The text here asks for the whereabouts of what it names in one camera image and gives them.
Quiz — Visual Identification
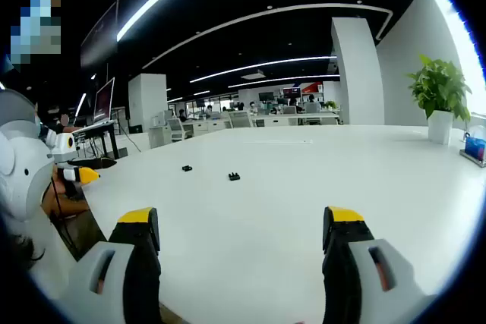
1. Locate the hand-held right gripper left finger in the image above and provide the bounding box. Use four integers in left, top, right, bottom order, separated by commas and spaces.
69, 206, 163, 324

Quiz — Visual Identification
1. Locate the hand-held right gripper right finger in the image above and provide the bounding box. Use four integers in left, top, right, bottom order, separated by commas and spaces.
321, 205, 438, 324

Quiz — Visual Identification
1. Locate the black-legged standing desk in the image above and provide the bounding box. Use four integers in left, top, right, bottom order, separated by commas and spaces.
71, 120, 121, 161

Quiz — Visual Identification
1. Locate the computer monitor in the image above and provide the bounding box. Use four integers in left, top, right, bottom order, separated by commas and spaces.
92, 77, 116, 124

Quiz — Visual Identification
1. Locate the person in white shirt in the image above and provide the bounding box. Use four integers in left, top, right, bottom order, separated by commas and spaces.
22, 212, 83, 302

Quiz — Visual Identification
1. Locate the tall white cabinet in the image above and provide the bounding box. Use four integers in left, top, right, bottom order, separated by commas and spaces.
128, 73, 169, 134

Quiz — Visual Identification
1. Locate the grey mesh office chair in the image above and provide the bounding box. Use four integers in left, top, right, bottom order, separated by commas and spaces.
227, 110, 255, 129
166, 117, 194, 143

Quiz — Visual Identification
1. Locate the hanging dark display screen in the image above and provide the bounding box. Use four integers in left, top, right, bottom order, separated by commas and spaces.
80, 0, 120, 71

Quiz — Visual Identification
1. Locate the blue tissue box holder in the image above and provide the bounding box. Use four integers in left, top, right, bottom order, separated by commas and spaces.
459, 134, 486, 168

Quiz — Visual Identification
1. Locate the green potted plant white pot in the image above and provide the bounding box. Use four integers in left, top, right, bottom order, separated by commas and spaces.
406, 54, 474, 146

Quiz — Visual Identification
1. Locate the black device cable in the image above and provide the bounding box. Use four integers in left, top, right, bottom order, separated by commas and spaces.
50, 178, 79, 259

